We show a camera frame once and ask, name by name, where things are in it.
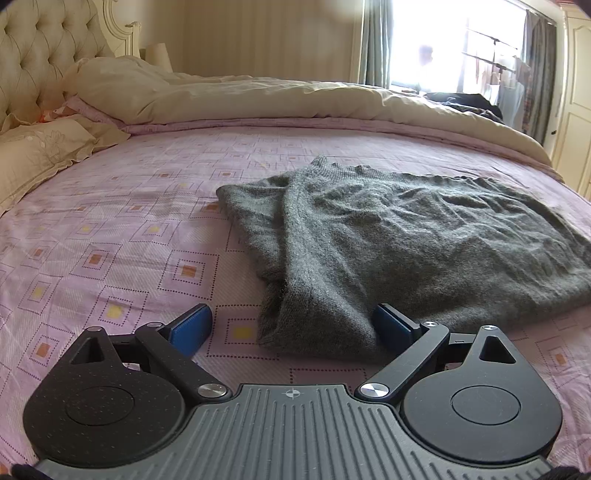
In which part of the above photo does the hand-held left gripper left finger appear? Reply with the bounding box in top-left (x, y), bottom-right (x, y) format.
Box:
top-left (69, 303), bottom-right (232, 403)

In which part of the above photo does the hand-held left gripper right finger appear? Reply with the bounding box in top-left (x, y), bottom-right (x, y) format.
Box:
top-left (355, 303), bottom-right (522, 400)

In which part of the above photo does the cream wardrobe door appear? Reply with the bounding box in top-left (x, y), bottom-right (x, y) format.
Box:
top-left (547, 9), bottom-right (591, 200)

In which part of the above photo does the cream tufted headboard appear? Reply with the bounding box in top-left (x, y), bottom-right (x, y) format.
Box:
top-left (0, 0), bottom-right (141, 134)

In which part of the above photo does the beige ruffled pillow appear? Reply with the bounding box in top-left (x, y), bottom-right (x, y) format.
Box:
top-left (0, 115), bottom-right (132, 215)

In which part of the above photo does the grey hanging garment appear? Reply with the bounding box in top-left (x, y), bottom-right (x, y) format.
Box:
top-left (495, 80), bottom-right (520, 125)

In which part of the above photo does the grey green curtain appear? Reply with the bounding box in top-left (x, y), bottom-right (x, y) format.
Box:
top-left (524, 9), bottom-right (559, 145)
top-left (360, 0), bottom-right (393, 88)

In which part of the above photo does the beige duvet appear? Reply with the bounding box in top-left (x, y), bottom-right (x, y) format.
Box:
top-left (62, 58), bottom-right (548, 162)

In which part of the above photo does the cream bedside lamp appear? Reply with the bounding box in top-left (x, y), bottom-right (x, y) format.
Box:
top-left (147, 43), bottom-right (174, 73)

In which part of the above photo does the pink patterned bedsheet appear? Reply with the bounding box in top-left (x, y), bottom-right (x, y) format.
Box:
top-left (0, 117), bottom-right (591, 464)

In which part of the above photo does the grey argyle sweater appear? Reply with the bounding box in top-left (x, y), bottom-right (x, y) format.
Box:
top-left (216, 156), bottom-right (591, 363)

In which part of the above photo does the dark clothes pile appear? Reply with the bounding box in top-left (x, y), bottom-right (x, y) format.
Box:
top-left (422, 91), bottom-right (504, 123)

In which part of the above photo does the clothes drying rack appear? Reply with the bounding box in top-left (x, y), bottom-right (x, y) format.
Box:
top-left (464, 28), bottom-right (520, 75)

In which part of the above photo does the plaid hanging shirt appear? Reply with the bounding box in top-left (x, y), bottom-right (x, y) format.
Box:
top-left (516, 58), bottom-right (531, 127)

